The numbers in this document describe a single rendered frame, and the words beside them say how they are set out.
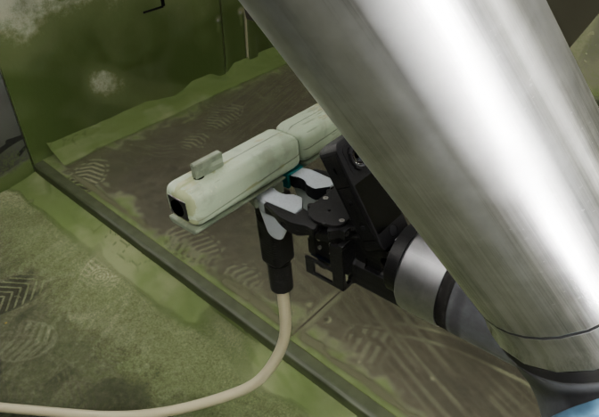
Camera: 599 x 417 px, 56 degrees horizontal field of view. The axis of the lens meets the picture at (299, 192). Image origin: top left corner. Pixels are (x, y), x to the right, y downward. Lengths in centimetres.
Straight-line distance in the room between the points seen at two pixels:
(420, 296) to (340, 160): 14
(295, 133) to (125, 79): 113
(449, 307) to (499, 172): 31
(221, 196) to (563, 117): 40
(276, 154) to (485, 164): 42
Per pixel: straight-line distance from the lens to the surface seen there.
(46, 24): 156
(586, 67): 177
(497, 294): 24
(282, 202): 59
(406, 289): 51
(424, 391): 103
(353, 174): 52
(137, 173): 152
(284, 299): 74
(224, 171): 56
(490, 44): 18
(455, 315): 50
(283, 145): 60
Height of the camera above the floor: 88
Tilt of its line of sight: 37 degrees down
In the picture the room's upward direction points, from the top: straight up
